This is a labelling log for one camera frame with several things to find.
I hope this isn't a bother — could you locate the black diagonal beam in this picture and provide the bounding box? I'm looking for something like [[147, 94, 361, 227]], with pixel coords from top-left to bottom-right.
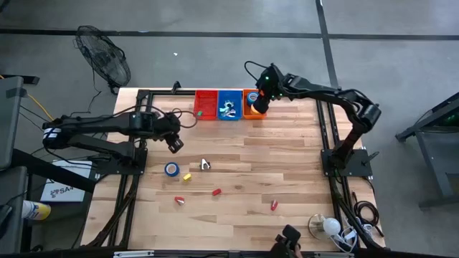
[[12, 148, 98, 194]]

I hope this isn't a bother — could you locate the white lamp cable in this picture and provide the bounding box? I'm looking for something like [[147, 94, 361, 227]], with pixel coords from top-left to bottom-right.
[[329, 214, 374, 252]]

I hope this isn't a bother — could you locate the black aluminium table frame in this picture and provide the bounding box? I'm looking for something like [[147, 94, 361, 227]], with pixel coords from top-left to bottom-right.
[[82, 87, 387, 258]]

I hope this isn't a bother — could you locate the grey metal table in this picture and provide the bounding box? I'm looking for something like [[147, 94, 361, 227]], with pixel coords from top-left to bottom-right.
[[394, 91, 459, 211]]

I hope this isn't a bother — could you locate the silver rail bracket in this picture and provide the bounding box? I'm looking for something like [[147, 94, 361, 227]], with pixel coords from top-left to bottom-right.
[[113, 250, 155, 258], [313, 252, 354, 258]]

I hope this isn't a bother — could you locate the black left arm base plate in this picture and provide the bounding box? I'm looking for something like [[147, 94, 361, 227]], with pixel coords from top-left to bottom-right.
[[91, 157, 146, 176]]

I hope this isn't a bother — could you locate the yellow white spray can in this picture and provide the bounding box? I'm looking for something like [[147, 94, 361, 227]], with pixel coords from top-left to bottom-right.
[[21, 199, 52, 221]]

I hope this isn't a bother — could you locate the grey plastic cart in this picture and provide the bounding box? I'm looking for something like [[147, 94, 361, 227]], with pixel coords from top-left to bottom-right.
[[0, 75, 29, 256]]

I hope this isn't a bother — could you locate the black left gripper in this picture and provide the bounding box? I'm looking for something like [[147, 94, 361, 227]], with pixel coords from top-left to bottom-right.
[[152, 113, 184, 154]]

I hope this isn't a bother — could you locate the yellow floor cable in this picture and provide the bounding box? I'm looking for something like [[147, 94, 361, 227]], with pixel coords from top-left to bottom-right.
[[0, 74, 55, 123]]

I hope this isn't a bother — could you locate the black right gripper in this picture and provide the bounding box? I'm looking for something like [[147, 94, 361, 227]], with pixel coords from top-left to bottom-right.
[[252, 80, 284, 115]]

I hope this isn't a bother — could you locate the dark blue tape roll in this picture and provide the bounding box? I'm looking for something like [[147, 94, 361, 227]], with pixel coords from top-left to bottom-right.
[[164, 161, 181, 178]]

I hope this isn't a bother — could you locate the black floor fan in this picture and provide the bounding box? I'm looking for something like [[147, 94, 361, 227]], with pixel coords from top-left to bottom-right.
[[73, 24, 132, 95]]

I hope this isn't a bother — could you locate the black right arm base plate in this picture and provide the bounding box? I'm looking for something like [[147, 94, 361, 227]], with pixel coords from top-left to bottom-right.
[[321, 148, 380, 177]]

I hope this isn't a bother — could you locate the table lamp with white bulb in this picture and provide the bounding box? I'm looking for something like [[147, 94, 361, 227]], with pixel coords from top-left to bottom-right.
[[308, 214, 343, 242]]

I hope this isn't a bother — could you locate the blue plastic basket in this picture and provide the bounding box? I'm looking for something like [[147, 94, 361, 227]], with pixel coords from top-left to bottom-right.
[[217, 90, 244, 121]]

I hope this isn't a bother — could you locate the coiled black cable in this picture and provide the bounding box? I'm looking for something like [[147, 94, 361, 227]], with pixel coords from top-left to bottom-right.
[[353, 191, 384, 237]]

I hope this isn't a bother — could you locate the black fan cable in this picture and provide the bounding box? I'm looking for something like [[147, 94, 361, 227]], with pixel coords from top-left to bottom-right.
[[70, 70, 103, 118]]

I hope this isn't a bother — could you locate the red plastic basket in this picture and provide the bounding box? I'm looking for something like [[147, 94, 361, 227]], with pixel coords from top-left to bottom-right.
[[193, 89, 219, 121]]

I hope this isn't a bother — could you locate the white printed box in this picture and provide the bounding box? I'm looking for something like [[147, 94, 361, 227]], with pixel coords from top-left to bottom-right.
[[39, 160, 93, 204]]

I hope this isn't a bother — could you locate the orange plastic basket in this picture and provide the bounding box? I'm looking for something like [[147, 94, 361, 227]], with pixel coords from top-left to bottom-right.
[[242, 89, 268, 120]]

